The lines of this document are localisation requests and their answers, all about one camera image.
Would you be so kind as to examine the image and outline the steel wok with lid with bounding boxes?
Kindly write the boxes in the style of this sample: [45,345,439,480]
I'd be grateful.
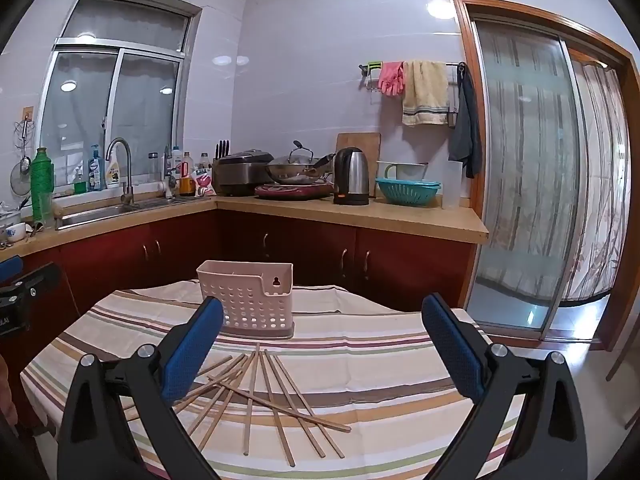
[266,140,334,185]

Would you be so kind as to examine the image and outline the red induction cooker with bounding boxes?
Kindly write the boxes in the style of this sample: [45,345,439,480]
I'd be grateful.
[255,183,333,200]

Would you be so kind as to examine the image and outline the wall towel rail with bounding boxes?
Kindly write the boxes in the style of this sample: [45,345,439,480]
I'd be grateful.
[358,60,458,91]

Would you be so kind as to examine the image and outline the blue detergent bottle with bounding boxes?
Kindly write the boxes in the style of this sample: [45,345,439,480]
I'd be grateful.
[88,144,104,192]

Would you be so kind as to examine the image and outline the steel electric kettle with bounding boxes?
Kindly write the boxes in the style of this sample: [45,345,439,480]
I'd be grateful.
[333,146,369,206]

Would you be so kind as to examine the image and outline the wooden cutting board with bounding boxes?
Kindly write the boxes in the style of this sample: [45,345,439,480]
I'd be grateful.
[335,132,382,198]

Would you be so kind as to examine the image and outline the black rice cooker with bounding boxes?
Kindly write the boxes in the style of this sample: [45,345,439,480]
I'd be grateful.
[212,150,273,196]

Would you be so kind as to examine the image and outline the striped tablecloth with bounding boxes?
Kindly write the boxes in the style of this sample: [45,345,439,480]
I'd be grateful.
[19,278,532,480]

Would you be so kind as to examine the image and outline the red kitchen cabinets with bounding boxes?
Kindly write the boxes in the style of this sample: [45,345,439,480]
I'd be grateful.
[0,208,478,430]

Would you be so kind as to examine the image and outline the green plastic bottle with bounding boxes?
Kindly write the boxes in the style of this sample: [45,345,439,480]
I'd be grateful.
[30,148,54,224]

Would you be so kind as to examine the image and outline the white ceramic bowl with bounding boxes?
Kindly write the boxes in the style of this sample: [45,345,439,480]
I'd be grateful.
[6,222,27,244]

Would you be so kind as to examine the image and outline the knife block with knives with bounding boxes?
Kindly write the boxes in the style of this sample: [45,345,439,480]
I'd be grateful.
[214,140,230,160]

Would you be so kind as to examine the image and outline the chrome kitchen faucet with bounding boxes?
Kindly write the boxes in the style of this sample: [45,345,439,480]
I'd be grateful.
[104,136,137,206]

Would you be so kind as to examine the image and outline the window with aluminium frame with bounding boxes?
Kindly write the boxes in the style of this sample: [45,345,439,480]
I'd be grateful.
[38,0,195,191]

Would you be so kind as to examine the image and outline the white measuring jug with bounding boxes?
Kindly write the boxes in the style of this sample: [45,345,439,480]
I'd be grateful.
[376,162,428,182]

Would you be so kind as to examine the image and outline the orange oil bottle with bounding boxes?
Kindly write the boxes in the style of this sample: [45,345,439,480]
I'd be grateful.
[179,152,195,196]

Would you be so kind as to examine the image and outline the teal plastic colander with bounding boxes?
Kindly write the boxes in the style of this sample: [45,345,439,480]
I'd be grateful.
[375,178,440,207]

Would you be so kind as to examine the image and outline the pink rubber gloves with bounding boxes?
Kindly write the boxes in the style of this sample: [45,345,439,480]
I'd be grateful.
[378,62,405,96]

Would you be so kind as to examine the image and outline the yellow hanging towel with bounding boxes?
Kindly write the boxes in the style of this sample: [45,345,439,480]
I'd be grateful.
[402,73,449,127]

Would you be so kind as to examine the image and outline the white spray bottle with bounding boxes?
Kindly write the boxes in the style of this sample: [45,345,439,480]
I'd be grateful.
[105,151,120,188]

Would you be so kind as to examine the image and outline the sliding glass door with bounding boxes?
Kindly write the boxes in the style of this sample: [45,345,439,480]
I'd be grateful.
[454,0,639,349]

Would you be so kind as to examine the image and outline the pink perforated utensil holder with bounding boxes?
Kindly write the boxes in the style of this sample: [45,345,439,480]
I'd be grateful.
[196,260,294,339]

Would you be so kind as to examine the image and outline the dark grey hanging cloth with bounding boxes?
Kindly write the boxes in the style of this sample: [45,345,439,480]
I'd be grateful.
[449,62,483,179]

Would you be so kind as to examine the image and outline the translucent plastic container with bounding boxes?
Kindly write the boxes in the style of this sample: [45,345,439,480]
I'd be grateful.
[442,160,462,209]

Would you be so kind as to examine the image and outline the steel sink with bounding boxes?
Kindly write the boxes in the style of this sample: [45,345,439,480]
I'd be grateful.
[55,196,198,231]

